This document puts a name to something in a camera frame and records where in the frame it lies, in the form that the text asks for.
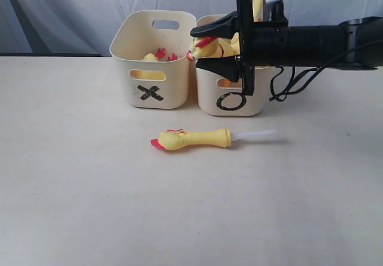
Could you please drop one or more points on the white backdrop curtain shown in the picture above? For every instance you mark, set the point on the white backdrop curtain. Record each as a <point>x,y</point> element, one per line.
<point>88,26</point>

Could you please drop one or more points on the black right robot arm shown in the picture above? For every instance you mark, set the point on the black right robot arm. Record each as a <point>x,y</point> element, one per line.
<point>351,45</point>

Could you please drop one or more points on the severed rubber chicken head neck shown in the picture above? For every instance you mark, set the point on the severed rubber chicken head neck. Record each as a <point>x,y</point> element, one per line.
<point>172,140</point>

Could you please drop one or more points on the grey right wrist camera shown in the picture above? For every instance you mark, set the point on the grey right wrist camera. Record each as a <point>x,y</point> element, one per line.
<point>273,10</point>

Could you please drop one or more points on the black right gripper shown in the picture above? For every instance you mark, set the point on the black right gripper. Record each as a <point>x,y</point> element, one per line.
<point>261,44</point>

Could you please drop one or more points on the cream bin with X mark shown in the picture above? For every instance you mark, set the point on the cream bin with X mark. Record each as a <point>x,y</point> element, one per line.
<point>144,32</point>

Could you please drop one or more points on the headless rubber chicken body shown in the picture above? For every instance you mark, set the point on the headless rubber chicken body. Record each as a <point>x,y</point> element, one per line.
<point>159,56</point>

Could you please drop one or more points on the cream bin with O mark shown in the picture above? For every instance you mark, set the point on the cream bin with O mark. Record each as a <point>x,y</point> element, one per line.
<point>217,98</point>

